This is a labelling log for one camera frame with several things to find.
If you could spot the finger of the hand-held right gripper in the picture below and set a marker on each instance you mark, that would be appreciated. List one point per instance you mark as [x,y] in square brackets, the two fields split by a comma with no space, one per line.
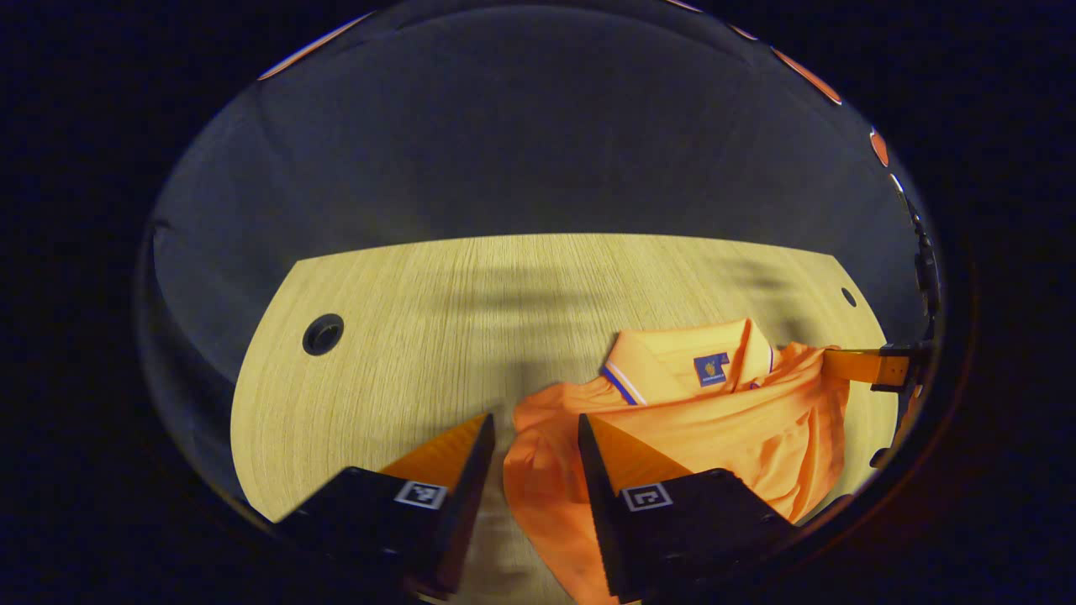
[866,366]

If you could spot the orange T-shirt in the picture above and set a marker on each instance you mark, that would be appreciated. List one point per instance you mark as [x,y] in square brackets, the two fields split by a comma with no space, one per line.
[740,420]

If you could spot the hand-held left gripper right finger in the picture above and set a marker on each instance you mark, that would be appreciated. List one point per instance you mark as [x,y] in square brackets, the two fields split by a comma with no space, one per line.
[598,504]

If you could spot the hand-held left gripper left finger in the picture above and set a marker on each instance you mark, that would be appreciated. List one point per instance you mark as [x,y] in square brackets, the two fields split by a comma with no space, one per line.
[466,504]

